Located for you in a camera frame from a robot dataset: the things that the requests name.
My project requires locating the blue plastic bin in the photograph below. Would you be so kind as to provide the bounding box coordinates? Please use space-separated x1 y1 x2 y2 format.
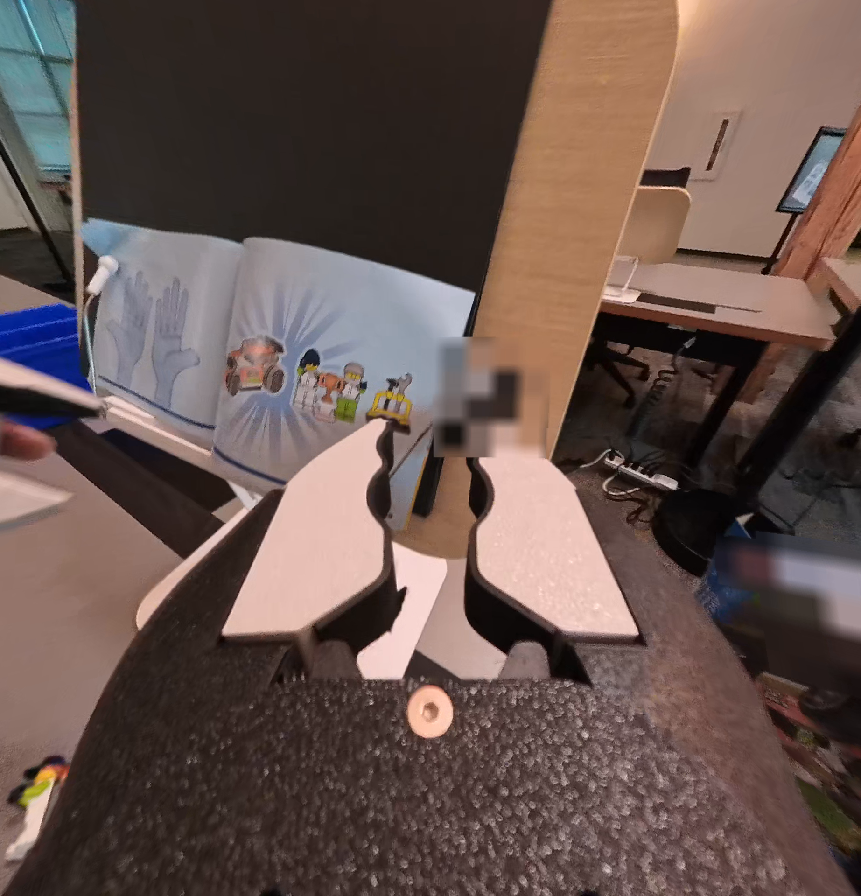
0 304 92 432

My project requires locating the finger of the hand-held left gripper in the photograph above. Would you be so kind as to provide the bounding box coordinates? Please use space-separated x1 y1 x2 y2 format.
0 350 104 422
0 460 71 536

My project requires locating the wooden support post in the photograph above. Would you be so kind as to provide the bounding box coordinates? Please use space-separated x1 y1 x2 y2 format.
778 77 861 284

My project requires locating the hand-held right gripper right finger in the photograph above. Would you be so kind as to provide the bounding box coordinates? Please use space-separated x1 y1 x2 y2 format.
464 455 640 648

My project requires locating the white booklet stand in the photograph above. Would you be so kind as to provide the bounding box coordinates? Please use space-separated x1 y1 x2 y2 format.
84 252 448 683

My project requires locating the person's left hand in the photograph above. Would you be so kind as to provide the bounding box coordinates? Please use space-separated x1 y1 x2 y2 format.
0 420 56 464

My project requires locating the small wooden desk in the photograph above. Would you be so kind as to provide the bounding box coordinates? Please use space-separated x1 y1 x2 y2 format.
596 259 840 470

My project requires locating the blue lego set box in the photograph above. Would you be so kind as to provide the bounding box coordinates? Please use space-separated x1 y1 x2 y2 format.
694 535 861 666

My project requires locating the white power strip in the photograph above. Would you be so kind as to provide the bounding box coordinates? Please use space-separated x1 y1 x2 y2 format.
602 448 680 494

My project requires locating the small wall monitor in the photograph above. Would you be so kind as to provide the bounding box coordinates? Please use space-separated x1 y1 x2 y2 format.
777 126 848 215

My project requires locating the black pole stand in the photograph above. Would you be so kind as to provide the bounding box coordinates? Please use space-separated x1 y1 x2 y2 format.
652 280 861 578

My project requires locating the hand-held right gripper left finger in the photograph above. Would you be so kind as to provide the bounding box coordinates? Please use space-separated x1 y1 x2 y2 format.
222 420 402 648

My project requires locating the tan chair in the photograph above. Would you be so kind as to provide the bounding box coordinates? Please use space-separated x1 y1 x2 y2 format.
607 182 693 302

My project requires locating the lego instruction booklet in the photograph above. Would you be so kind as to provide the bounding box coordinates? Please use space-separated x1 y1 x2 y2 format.
84 217 477 530

